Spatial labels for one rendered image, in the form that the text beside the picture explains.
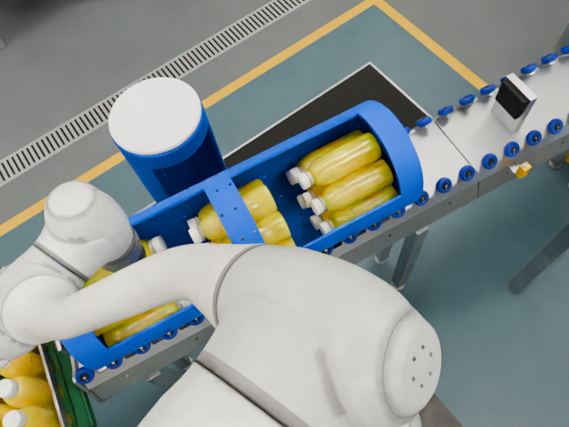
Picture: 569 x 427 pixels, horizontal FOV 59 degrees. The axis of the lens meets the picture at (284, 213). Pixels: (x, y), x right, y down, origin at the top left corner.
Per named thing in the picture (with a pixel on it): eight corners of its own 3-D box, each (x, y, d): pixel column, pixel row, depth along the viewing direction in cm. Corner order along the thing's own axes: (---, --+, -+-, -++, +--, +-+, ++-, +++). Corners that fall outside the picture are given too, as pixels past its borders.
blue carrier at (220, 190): (417, 219, 134) (433, 158, 109) (113, 381, 122) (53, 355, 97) (361, 145, 147) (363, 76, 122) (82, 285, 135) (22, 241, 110)
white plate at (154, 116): (91, 140, 145) (92, 141, 146) (175, 163, 139) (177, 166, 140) (135, 68, 155) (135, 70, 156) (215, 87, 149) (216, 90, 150)
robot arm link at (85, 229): (105, 202, 92) (55, 259, 87) (65, 157, 78) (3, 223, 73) (149, 230, 88) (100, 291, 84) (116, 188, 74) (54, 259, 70)
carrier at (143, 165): (175, 252, 224) (234, 271, 218) (91, 142, 146) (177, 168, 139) (201, 198, 235) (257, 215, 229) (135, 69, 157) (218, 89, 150)
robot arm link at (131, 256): (124, 207, 91) (135, 221, 96) (76, 230, 90) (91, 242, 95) (140, 248, 87) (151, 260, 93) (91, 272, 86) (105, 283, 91)
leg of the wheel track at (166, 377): (208, 396, 210) (162, 374, 154) (196, 403, 210) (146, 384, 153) (203, 383, 213) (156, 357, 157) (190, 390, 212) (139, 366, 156)
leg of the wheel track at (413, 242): (406, 286, 223) (431, 229, 167) (395, 292, 223) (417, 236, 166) (400, 275, 226) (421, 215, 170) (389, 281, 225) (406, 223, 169)
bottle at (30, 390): (69, 390, 127) (30, 380, 111) (53, 418, 125) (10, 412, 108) (48, 378, 129) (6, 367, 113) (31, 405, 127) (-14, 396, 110)
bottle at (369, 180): (389, 187, 126) (325, 220, 123) (375, 163, 127) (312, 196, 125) (396, 178, 119) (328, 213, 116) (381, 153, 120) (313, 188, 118)
